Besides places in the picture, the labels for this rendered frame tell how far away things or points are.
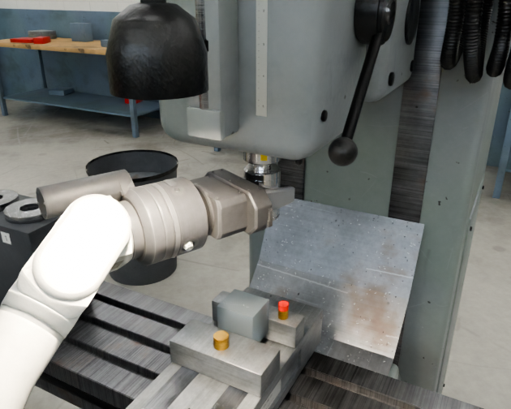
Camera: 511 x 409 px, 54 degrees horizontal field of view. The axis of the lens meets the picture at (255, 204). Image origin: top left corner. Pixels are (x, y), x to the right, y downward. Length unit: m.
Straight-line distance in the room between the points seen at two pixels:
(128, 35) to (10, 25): 7.46
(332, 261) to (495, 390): 1.41
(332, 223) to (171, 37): 0.74
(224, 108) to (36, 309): 0.25
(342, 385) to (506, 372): 1.63
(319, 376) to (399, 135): 0.44
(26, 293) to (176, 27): 0.27
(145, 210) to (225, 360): 0.27
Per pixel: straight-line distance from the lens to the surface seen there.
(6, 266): 1.03
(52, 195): 0.55
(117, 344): 0.94
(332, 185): 1.03
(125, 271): 2.76
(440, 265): 1.04
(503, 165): 4.12
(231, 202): 0.57
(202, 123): 0.51
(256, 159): 0.61
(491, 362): 2.46
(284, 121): 0.51
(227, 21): 0.50
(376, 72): 0.67
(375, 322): 1.00
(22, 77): 7.85
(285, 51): 0.49
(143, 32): 0.35
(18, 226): 0.97
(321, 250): 1.04
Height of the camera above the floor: 1.48
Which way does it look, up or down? 24 degrees down
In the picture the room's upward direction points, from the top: straight up
